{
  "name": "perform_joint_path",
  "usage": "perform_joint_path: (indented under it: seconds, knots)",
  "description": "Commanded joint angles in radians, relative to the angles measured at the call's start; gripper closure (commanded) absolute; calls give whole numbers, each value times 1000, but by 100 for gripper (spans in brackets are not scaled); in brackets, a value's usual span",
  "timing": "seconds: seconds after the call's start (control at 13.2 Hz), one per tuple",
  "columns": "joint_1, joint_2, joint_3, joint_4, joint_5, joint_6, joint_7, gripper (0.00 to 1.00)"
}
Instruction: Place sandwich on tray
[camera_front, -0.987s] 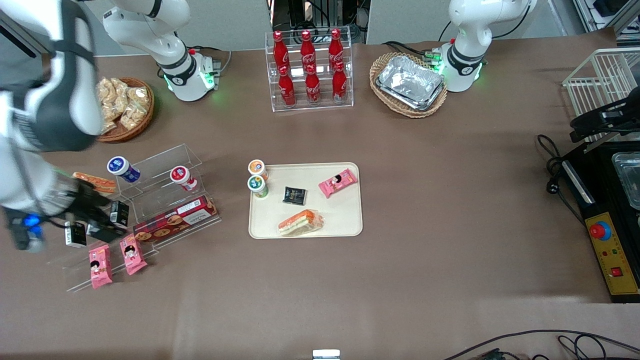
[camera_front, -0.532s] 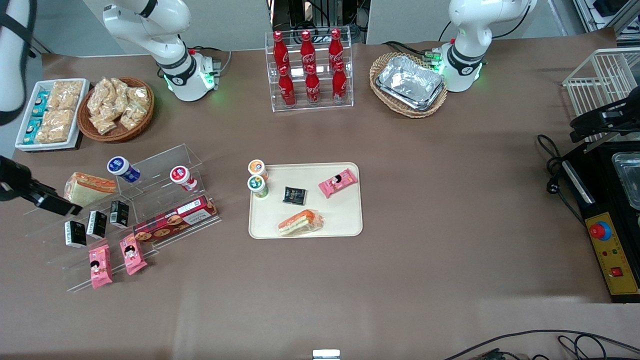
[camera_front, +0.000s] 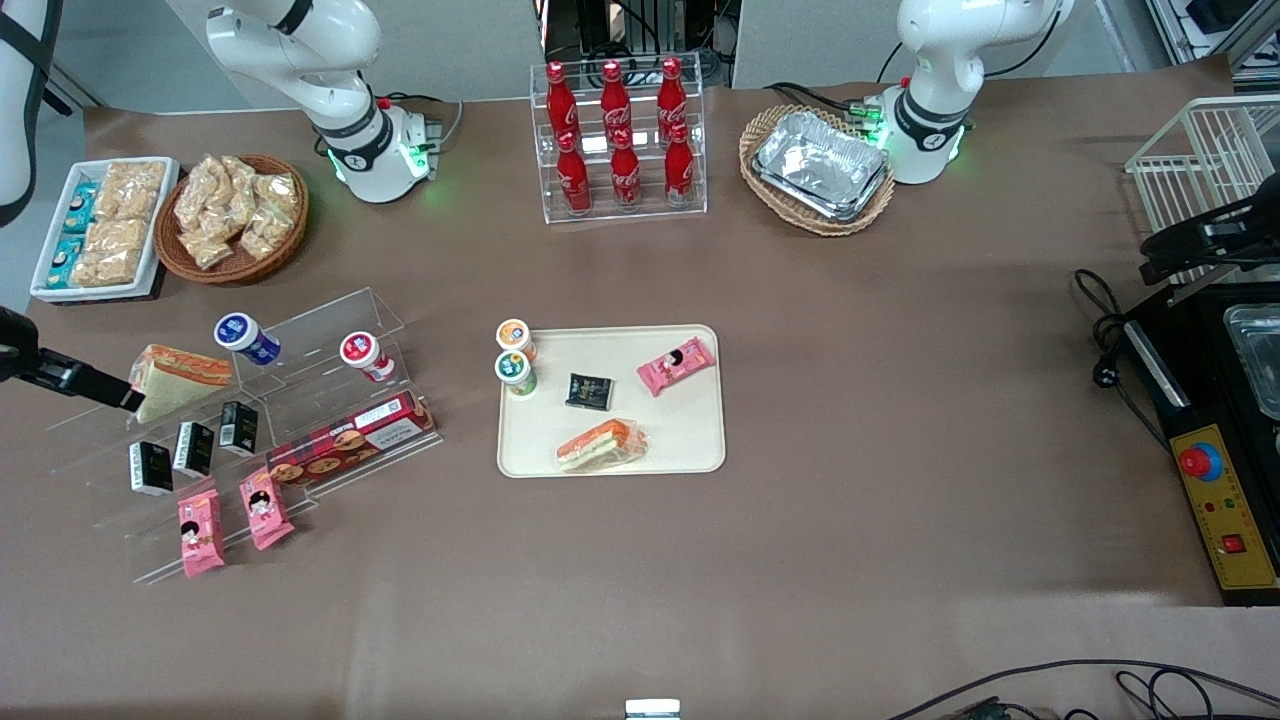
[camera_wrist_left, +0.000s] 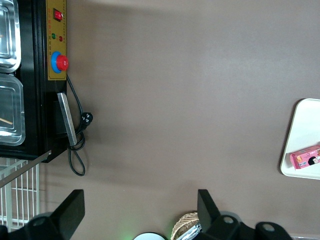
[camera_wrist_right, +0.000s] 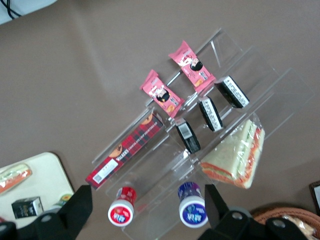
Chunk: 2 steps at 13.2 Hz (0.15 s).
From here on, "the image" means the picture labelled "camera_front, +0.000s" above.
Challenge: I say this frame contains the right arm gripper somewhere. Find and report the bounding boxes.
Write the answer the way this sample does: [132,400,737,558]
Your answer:
[0,305,147,412]

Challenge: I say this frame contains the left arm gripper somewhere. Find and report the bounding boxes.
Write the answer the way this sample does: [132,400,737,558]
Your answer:
[1140,196,1280,287]

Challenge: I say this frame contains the triangle sandwich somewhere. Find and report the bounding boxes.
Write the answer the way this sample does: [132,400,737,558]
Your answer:
[127,344,236,425]
[556,419,649,473]

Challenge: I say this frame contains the aluminium foil tray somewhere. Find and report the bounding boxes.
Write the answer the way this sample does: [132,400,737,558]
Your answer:
[752,110,891,223]

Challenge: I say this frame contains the beige plastic serving tray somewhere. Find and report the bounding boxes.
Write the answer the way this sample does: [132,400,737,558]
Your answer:
[497,324,727,478]

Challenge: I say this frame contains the grey metal strip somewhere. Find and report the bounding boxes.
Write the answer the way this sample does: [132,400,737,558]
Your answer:
[1168,272,1233,306]

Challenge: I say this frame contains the black sealing machine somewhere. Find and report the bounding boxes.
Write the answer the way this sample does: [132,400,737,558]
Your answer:
[1120,280,1280,608]

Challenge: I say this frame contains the small black carton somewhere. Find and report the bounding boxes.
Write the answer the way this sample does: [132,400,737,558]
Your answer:
[218,400,260,458]
[173,421,215,478]
[129,441,175,497]

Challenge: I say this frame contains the teal snack packet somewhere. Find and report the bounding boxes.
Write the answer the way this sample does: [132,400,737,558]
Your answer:
[62,183,99,236]
[45,236,86,291]

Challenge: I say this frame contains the steel food container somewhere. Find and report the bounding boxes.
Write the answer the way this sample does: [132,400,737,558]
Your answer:
[1222,303,1280,421]

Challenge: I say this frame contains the flat rice cracker pack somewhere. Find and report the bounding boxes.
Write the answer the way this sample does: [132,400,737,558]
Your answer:
[95,160,167,221]
[78,218,151,288]

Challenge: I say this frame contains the blue-lid yogurt cup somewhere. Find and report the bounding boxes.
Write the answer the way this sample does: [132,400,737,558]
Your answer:
[214,312,283,367]

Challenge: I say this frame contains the white rectangular dish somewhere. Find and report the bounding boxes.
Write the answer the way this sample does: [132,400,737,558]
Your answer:
[30,157,181,303]

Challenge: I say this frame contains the clear bag of crackers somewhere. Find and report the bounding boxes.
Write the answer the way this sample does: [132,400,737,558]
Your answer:
[222,155,263,206]
[175,160,233,233]
[238,205,296,261]
[250,172,301,216]
[180,225,236,271]

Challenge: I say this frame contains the pink snack pack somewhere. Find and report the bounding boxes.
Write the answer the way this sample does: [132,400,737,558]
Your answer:
[238,467,296,552]
[177,488,227,579]
[637,337,718,398]

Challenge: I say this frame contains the dark brown wicker basket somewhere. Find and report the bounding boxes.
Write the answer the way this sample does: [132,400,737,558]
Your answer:
[154,153,310,286]

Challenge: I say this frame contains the red emergency stop button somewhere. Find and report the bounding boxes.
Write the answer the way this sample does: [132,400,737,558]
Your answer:
[1178,441,1224,483]

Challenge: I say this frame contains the clear acrylic tiered shelf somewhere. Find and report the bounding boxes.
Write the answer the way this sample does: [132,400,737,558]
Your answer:
[45,287,446,586]

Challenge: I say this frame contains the yellow control panel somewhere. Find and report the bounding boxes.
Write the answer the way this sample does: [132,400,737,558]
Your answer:
[1168,424,1279,593]

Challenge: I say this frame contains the red cookie box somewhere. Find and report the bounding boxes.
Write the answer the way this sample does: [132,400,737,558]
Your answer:
[266,391,438,489]

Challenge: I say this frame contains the red-lid yogurt cup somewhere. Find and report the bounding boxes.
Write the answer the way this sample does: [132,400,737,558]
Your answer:
[339,331,397,385]

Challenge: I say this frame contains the light tan wicker basket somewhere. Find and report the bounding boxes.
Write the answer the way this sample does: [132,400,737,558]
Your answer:
[739,104,897,237]

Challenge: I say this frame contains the green-lid cup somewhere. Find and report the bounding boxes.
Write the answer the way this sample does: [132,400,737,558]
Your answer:
[494,350,539,398]

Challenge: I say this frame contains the orange-lid cup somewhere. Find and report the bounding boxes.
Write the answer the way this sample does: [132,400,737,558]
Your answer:
[496,319,538,363]

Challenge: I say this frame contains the black flat snack packet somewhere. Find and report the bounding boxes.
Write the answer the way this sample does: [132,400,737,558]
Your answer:
[564,372,614,412]

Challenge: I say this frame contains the red cola bottle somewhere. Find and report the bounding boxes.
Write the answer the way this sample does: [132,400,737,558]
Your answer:
[656,57,689,136]
[545,62,581,141]
[556,132,593,214]
[664,125,696,208]
[599,61,633,141]
[610,130,643,211]

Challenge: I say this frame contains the clear acrylic bottle rack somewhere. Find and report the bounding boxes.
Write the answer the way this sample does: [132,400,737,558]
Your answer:
[529,58,709,225]

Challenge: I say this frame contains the black equipment rack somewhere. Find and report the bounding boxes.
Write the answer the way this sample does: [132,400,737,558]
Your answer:
[540,0,741,86]

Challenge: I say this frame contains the silver metal bar handle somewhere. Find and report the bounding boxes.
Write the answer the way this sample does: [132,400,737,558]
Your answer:
[1125,320,1191,409]

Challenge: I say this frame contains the white wire basket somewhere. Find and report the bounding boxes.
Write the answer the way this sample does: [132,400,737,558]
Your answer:
[1125,95,1280,291]

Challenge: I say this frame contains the black power cable with plug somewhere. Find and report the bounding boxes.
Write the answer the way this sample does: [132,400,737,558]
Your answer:
[1072,268,1171,451]

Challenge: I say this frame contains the aluminium frame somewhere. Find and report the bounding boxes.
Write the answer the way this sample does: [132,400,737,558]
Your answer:
[1145,0,1280,66]

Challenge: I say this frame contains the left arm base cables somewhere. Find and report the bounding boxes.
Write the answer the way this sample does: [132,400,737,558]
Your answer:
[765,80,901,126]

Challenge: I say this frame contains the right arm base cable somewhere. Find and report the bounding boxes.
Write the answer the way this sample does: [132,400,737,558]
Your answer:
[375,93,466,181]

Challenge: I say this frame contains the long black cable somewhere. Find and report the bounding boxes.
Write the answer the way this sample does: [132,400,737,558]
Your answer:
[885,658,1280,720]

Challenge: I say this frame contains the looped black cable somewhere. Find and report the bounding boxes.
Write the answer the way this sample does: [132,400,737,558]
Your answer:
[1115,668,1216,720]

